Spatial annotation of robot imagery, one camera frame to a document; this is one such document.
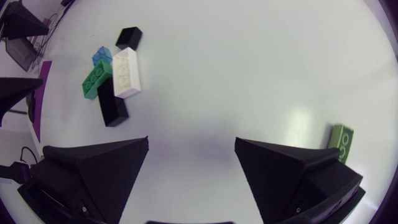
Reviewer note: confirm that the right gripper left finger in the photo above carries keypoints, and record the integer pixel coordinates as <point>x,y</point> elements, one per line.
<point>102,177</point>

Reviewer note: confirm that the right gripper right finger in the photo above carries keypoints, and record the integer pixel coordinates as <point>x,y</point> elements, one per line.
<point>289,180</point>

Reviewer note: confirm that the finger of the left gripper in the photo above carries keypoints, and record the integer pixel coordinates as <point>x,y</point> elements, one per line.
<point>21,26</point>
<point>12,90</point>

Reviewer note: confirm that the dark screen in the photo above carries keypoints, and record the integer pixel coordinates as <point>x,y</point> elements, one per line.
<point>20,53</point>

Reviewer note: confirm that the dark mat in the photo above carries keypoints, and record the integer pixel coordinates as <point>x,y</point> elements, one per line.
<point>39,99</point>

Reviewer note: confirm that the light green toy brick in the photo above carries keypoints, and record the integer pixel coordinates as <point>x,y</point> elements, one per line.
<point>342,141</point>

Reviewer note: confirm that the long black toy brick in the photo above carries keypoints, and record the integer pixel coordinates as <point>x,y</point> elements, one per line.
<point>112,105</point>

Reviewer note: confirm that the clear blue toy brick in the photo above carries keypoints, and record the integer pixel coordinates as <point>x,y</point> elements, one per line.
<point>102,56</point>

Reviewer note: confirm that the white toy brick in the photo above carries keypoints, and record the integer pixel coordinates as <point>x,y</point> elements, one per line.
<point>125,73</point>

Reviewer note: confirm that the small black toy brick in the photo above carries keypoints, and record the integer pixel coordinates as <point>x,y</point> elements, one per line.
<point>128,38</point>

